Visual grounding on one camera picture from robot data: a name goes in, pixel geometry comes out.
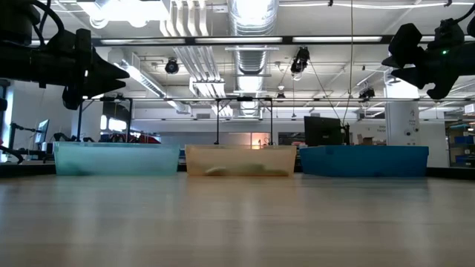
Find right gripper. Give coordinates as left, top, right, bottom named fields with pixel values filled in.
left=381, top=23, right=475, bottom=100

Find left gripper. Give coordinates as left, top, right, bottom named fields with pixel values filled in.
left=62, top=28, right=130, bottom=111

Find white pillar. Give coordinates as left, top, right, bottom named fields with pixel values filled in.
left=384, top=79, right=422, bottom=146

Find red object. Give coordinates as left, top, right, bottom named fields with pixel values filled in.
left=109, top=132, right=163, bottom=144

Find small desk monitor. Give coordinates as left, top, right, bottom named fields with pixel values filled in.
left=34, top=118, right=50, bottom=146

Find translucent green plastic bin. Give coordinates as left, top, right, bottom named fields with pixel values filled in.
left=53, top=141, right=182, bottom=177

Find white ceiling pipes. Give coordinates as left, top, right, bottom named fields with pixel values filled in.
left=159, top=0, right=228, bottom=98

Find black overhead light bar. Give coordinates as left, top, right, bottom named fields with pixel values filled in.
left=91, top=34, right=396, bottom=47

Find shelf with blue bins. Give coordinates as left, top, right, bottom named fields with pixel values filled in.
left=445, top=122, right=475, bottom=168

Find dark teal plastic bin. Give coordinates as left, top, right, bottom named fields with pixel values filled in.
left=299, top=145, right=430, bottom=177

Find black monitor back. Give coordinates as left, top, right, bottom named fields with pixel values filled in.
left=303, top=115, right=344, bottom=147

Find translucent orange plastic bin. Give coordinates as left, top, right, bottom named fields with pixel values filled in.
left=185, top=144, right=298, bottom=177

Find black background rig frame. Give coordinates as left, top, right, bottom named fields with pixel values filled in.
left=213, top=96, right=275, bottom=146
left=76, top=96, right=134, bottom=144

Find black hanging camera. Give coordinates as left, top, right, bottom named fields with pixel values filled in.
left=290, top=46, right=311, bottom=75
left=164, top=58, right=180, bottom=75
left=358, top=87, right=376, bottom=102

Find silver ceiling duct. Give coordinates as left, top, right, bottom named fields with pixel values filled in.
left=226, top=0, right=280, bottom=116

